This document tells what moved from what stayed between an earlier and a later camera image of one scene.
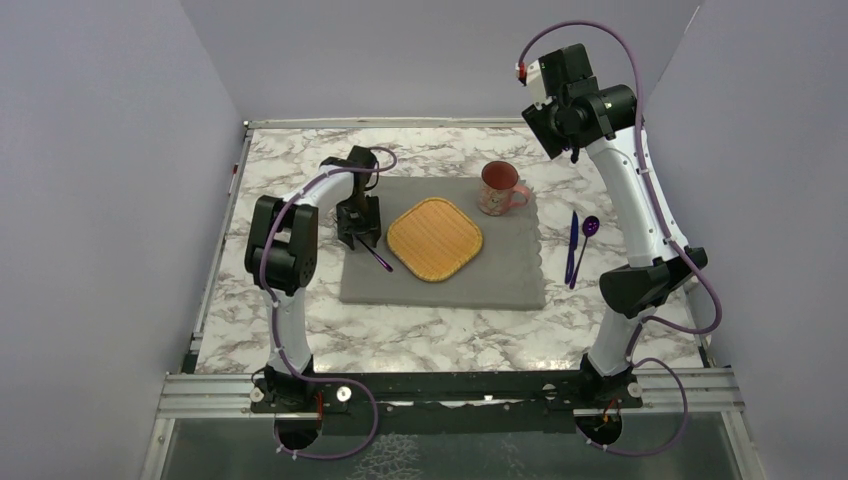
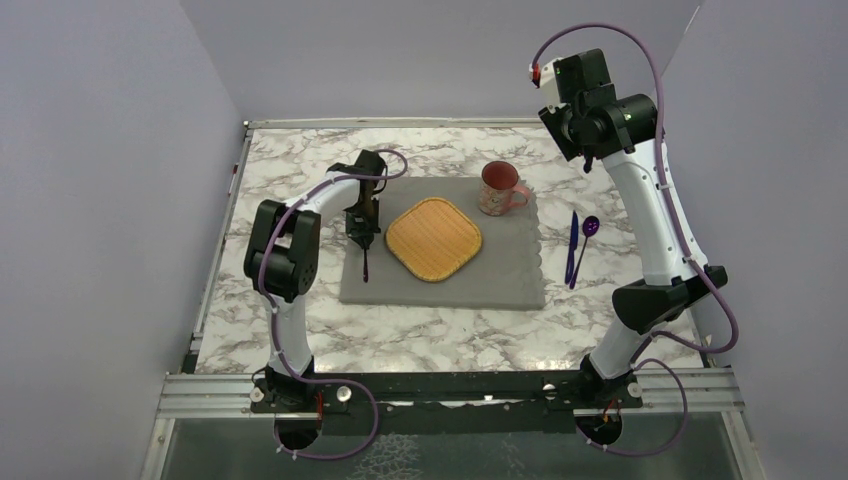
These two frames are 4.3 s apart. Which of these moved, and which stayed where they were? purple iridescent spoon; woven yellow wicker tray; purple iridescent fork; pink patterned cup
Moved: purple iridescent fork
Stayed: purple iridescent spoon; woven yellow wicker tray; pink patterned cup
